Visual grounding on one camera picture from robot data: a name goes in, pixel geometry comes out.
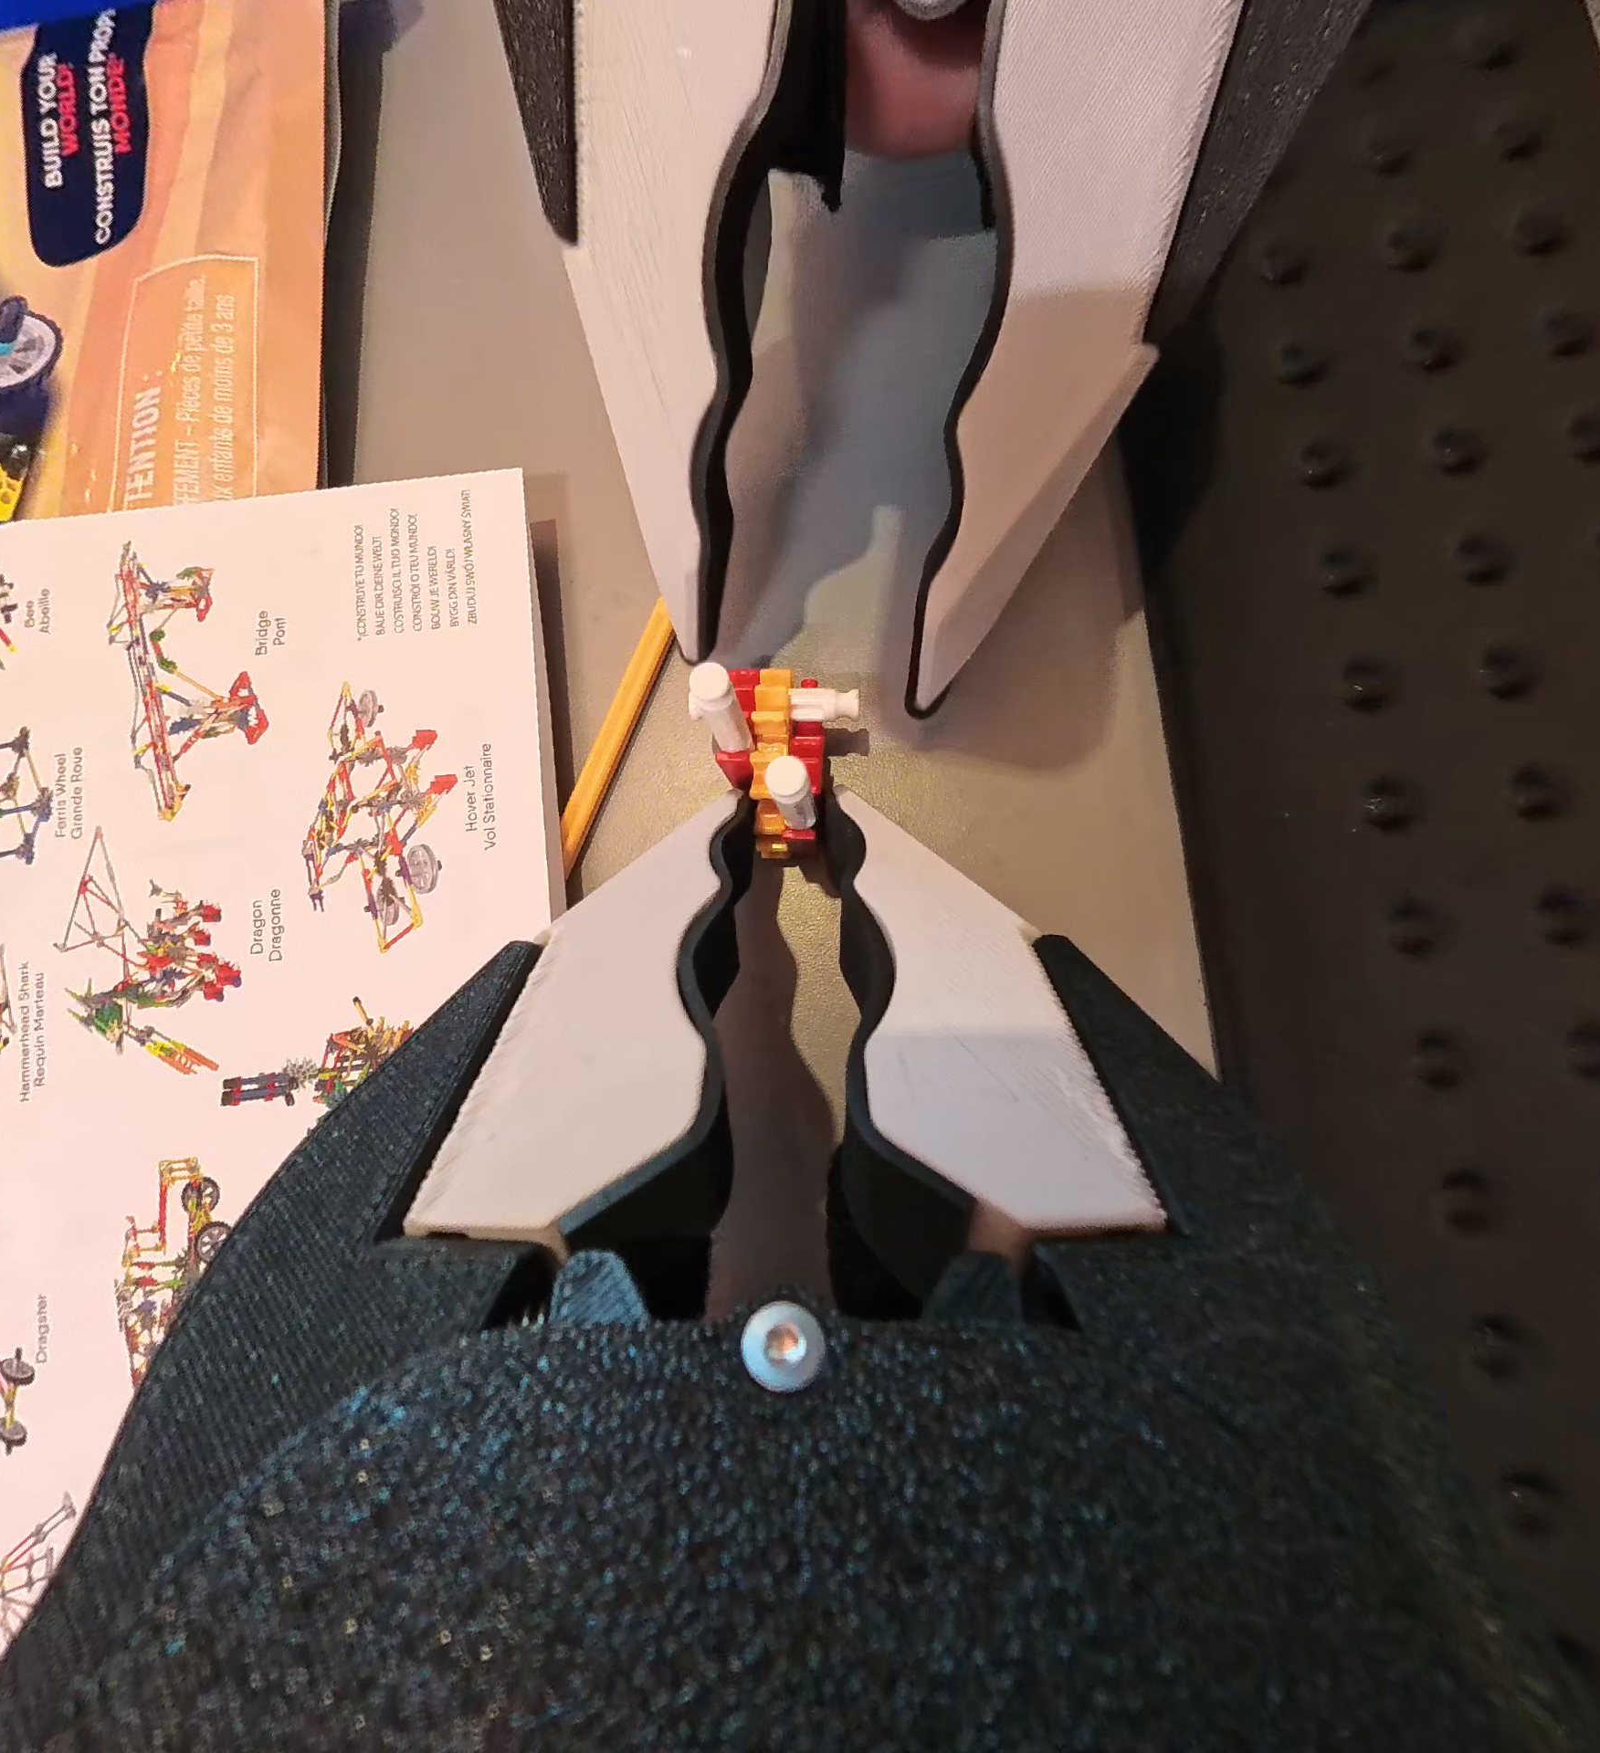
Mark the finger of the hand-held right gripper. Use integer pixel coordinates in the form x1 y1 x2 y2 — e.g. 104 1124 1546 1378
564 0 802 665
902 0 1249 719

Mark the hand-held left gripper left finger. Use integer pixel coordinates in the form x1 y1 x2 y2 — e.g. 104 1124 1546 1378
404 793 764 1243

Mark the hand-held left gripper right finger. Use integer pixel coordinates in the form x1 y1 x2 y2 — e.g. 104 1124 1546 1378
829 787 1173 1235

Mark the red yellow connector assembly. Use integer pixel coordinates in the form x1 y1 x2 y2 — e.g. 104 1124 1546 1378
743 669 807 862

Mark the person's right hand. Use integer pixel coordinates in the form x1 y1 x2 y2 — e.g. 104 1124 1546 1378
845 0 989 158

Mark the yellow toy rod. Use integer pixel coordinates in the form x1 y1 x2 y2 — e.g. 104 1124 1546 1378
560 597 678 874

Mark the white printed instruction booklet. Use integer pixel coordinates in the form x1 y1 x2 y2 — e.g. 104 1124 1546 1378
0 469 568 1706

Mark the orange printed toy box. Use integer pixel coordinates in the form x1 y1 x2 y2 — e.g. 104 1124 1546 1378
0 0 332 531

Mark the black dotted mat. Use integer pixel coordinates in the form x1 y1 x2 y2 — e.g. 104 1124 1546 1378
1127 0 1600 1753

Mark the blue plastic bin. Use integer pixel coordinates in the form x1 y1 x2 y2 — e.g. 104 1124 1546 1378
0 0 146 53

